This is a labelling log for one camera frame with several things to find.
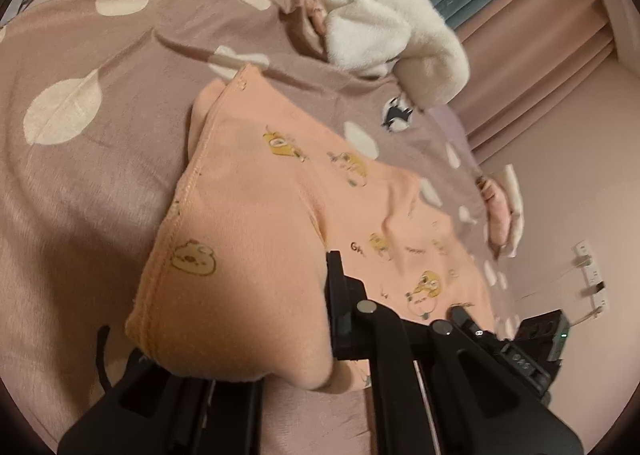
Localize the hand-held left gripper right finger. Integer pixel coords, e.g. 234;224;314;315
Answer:
325;250;586;455

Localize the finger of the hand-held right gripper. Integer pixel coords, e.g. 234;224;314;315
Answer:
447;304;553;405

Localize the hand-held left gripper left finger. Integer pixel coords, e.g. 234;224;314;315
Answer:
57;325;266;455

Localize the peach bear-print shirt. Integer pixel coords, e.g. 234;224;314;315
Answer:
125;64;501;393

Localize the mauve polka-dot blanket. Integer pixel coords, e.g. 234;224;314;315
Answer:
0;0;521;455

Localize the pink curtain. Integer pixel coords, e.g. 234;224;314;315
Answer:
350;0;631;162

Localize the white fleece garment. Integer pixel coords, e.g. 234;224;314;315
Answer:
265;0;471;108

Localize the white wall socket strip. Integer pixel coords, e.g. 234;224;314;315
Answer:
574;241;610;317

